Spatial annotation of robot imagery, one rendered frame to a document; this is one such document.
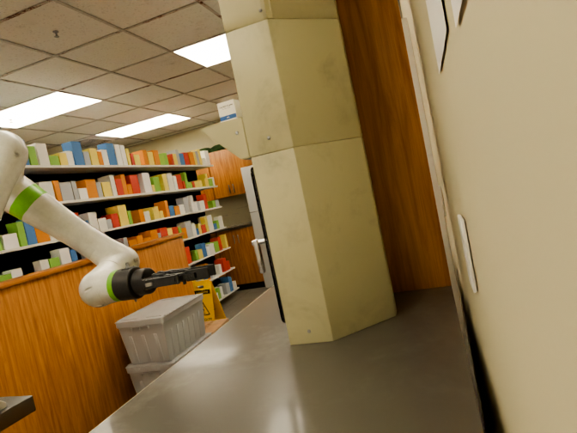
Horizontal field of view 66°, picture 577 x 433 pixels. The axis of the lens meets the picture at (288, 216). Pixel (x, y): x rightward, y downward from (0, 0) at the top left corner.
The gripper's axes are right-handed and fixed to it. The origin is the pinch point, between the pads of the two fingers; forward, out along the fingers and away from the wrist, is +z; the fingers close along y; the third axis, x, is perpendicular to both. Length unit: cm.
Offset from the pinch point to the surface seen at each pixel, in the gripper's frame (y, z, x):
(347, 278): 0.2, 39.4, 7.1
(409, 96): 33, 61, -36
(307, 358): -14.4, 30.2, 20.3
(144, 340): 147, -144, 67
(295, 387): -27.6, 31.4, 20.1
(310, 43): 3, 41, -50
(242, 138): -4.6, 22.1, -31.4
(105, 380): 133, -173, 87
